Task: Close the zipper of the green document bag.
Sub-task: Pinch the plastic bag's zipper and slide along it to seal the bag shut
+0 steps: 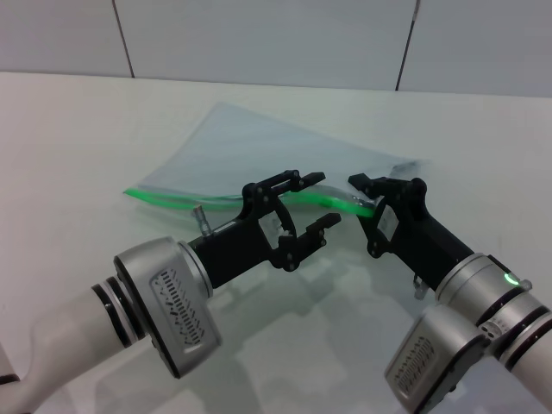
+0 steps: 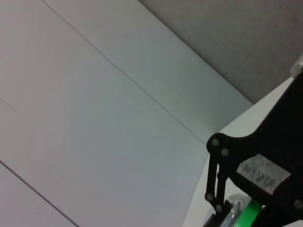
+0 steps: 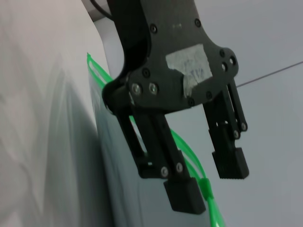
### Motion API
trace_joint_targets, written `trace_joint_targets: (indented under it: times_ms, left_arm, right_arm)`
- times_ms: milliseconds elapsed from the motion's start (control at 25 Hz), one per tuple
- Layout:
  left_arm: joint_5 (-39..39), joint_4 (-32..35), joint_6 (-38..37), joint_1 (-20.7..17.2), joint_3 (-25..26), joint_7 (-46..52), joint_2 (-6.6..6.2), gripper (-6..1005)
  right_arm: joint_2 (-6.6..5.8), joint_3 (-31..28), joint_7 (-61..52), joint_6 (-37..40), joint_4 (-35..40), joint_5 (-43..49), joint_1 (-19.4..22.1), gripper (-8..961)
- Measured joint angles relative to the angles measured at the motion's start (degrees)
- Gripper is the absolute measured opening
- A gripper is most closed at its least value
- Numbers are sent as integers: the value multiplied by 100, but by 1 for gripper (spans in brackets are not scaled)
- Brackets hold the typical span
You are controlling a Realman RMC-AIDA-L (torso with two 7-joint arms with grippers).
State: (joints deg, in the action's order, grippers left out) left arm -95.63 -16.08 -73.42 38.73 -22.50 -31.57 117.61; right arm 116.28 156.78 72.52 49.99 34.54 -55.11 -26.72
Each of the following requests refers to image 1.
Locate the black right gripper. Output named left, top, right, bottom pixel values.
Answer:
left=348, top=172, right=474, bottom=297

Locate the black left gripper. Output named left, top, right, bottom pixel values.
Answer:
left=189, top=169, right=342, bottom=291

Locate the clear green-zip document bag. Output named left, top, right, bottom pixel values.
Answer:
left=122, top=101, right=432, bottom=222

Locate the left wrist cable connector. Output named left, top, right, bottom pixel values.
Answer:
left=191, top=206, right=215, bottom=238

